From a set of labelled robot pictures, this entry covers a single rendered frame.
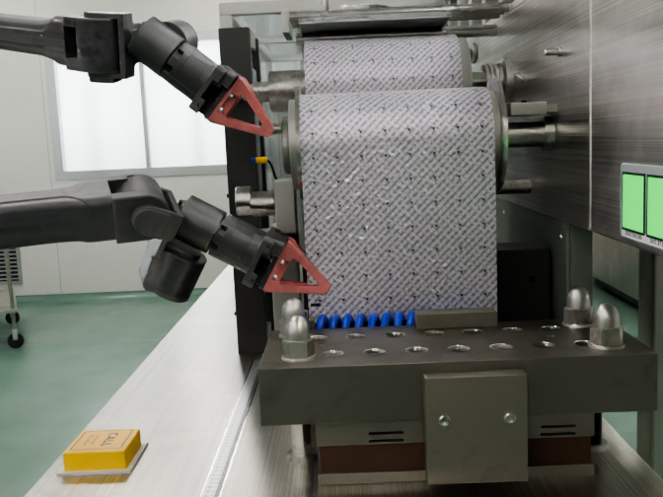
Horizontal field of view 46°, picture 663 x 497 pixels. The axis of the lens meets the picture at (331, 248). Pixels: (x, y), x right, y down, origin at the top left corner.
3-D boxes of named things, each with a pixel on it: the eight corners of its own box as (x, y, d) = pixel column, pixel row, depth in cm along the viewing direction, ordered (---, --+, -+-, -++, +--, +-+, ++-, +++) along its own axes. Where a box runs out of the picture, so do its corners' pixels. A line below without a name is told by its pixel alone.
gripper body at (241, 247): (255, 291, 92) (198, 262, 92) (262, 275, 102) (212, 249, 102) (279, 243, 91) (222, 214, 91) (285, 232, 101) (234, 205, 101)
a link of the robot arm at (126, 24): (83, 82, 99) (78, 12, 96) (115, 72, 110) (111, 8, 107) (176, 87, 98) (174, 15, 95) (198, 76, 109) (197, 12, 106)
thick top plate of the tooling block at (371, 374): (273, 379, 95) (270, 329, 94) (604, 365, 94) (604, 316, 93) (260, 426, 79) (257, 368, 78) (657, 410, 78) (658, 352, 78)
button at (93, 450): (84, 449, 94) (82, 429, 93) (142, 446, 94) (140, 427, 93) (63, 473, 87) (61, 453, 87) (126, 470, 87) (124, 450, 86)
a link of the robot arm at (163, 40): (114, 50, 96) (139, 11, 95) (133, 45, 103) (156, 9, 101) (161, 85, 97) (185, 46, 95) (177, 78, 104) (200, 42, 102)
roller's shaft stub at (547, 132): (493, 152, 103) (493, 118, 102) (547, 150, 103) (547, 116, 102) (500, 153, 99) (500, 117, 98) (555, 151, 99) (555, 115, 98)
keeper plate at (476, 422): (425, 476, 80) (422, 372, 78) (523, 472, 80) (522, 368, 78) (428, 487, 77) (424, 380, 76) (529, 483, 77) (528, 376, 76)
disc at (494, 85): (481, 187, 109) (480, 79, 107) (485, 187, 109) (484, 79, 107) (504, 200, 95) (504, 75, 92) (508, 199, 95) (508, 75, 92)
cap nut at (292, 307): (279, 332, 93) (277, 295, 92) (311, 330, 93) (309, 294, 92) (277, 340, 89) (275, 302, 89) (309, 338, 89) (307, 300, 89)
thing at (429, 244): (310, 330, 98) (302, 183, 96) (496, 322, 98) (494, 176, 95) (309, 331, 98) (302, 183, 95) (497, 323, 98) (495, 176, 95)
